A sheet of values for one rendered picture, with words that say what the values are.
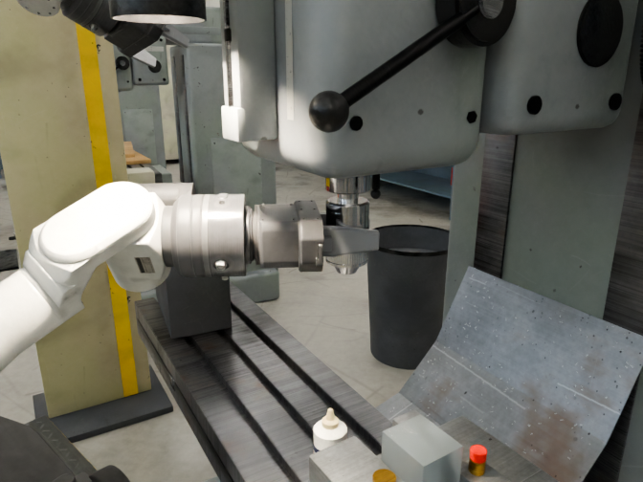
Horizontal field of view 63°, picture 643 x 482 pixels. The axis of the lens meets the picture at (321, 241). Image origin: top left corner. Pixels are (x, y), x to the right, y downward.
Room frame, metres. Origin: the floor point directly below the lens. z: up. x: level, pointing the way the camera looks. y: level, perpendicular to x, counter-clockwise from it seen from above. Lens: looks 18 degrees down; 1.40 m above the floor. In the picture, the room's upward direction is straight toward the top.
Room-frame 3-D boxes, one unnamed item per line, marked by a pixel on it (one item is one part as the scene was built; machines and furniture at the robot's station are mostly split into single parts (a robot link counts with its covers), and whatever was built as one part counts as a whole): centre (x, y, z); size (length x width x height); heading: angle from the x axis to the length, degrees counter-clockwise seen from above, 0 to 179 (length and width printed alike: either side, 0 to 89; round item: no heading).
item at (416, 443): (0.44, -0.10, 1.03); 0.06 x 0.05 x 0.06; 33
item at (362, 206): (0.55, -0.03, 1.26); 0.05 x 0.05 x 0.01
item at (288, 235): (0.55, 0.06, 1.23); 0.13 x 0.12 x 0.10; 6
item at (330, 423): (0.53, -0.01, 0.97); 0.04 x 0.04 x 0.11
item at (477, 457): (0.43, -0.15, 1.04); 0.02 x 0.02 x 0.03
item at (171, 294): (1.03, 0.28, 1.01); 0.22 x 0.12 x 0.20; 24
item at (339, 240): (0.52, -0.03, 1.23); 0.06 x 0.02 x 0.03; 96
